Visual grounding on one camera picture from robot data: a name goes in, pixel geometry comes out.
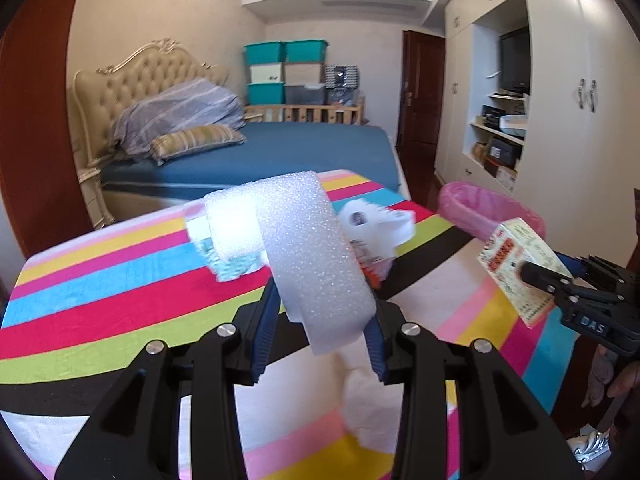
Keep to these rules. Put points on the red orange wrapper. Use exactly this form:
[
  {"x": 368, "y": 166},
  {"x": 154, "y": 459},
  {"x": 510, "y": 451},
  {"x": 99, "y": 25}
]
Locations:
[{"x": 372, "y": 265}]

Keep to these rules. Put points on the beige tufted headboard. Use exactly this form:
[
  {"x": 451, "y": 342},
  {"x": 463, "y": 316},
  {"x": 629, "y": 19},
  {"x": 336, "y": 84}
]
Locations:
[{"x": 140, "y": 70}]

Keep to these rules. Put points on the white foam sheet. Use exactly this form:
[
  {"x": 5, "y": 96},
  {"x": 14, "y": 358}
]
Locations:
[{"x": 310, "y": 250}]

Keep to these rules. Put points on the silver ornate furniture trim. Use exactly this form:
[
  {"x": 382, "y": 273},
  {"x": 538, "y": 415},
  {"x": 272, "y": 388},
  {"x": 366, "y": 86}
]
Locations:
[{"x": 590, "y": 447}]

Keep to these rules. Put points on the beige storage box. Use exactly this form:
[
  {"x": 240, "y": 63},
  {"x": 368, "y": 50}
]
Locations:
[{"x": 304, "y": 73}]

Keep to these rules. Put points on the ceiling slot vent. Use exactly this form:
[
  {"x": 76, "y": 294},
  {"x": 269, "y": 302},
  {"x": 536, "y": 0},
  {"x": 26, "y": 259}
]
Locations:
[{"x": 370, "y": 3}]

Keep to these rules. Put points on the dark wooden door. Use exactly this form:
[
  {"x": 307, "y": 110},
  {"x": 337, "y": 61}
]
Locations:
[{"x": 420, "y": 100}]

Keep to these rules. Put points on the blue bed mattress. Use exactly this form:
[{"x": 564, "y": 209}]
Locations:
[{"x": 300, "y": 155}]

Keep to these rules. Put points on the white printer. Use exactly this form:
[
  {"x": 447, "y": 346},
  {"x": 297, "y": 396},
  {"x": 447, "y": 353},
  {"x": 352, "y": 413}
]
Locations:
[{"x": 514, "y": 125}]

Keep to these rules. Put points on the grey blue folded quilt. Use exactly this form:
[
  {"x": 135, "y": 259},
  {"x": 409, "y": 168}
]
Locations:
[{"x": 175, "y": 110}]

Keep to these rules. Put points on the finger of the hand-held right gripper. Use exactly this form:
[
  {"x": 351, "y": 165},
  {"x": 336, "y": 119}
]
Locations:
[
  {"x": 542, "y": 277},
  {"x": 595, "y": 266}
]

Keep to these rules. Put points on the brown wooden door frame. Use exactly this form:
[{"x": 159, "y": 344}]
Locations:
[{"x": 35, "y": 135}]

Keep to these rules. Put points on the black television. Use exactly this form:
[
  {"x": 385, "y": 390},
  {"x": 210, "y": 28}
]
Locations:
[{"x": 515, "y": 62}]

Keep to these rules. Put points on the cardboard box with label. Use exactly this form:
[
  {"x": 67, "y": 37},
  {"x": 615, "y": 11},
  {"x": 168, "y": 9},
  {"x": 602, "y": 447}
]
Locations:
[{"x": 507, "y": 177}]

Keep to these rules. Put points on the person's right hand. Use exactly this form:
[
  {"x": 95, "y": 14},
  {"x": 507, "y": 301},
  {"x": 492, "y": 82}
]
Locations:
[{"x": 597, "y": 377}]

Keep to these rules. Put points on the black electronic device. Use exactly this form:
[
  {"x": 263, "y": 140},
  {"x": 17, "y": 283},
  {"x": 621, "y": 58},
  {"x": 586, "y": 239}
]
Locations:
[{"x": 491, "y": 116}]

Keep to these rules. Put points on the bin with pink plastic liner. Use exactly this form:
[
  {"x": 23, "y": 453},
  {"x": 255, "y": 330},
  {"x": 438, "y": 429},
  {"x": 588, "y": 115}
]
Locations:
[{"x": 460, "y": 205}]

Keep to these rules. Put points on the black safe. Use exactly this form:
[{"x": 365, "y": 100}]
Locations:
[{"x": 502, "y": 152}]

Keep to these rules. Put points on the cream storage box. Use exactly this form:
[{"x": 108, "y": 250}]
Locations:
[{"x": 266, "y": 74}]

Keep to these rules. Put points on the striped pillow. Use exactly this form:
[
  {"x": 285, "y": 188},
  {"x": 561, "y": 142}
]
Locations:
[{"x": 200, "y": 140}]

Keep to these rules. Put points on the wooden crib rail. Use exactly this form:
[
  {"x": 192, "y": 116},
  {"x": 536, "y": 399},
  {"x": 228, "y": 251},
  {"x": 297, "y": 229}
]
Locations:
[{"x": 305, "y": 114}]

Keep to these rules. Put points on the small cardboard box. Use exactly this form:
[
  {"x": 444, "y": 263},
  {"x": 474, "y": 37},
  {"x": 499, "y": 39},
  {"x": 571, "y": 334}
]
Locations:
[{"x": 480, "y": 151}]

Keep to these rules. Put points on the white built-in wardrobe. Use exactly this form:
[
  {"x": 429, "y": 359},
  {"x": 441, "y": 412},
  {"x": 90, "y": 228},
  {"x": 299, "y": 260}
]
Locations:
[{"x": 575, "y": 160}]

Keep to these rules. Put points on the dark fabric bag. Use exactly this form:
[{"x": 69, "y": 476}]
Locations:
[{"x": 342, "y": 97}]

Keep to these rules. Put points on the clear grey storage box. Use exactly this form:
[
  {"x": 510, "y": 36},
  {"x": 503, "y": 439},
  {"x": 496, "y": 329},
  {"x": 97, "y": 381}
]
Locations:
[{"x": 305, "y": 95}]

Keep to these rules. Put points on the white light blue packet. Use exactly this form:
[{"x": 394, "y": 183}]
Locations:
[{"x": 230, "y": 267}]

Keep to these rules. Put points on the checkered fabric bag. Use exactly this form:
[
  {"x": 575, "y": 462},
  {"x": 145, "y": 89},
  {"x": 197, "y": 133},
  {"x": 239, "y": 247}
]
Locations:
[{"x": 341, "y": 76}]

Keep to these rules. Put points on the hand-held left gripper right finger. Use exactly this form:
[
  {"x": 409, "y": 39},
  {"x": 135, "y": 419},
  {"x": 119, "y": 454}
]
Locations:
[{"x": 375, "y": 350}]

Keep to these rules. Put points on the beige printed cardboard box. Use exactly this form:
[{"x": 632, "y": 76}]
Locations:
[{"x": 505, "y": 260}]

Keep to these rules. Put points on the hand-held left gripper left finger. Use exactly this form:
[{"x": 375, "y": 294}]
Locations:
[{"x": 262, "y": 330}]

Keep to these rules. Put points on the teal storage box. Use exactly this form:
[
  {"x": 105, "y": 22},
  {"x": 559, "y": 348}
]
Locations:
[
  {"x": 306, "y": 51},
  {"x": 266, "y": 94},
  {"x": 265, "y": 54}
]

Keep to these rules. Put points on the rainbow striped tablecloth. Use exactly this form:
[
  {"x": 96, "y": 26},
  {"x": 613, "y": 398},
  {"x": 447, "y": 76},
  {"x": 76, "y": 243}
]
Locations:
[{"x": 125, "y": 300}]

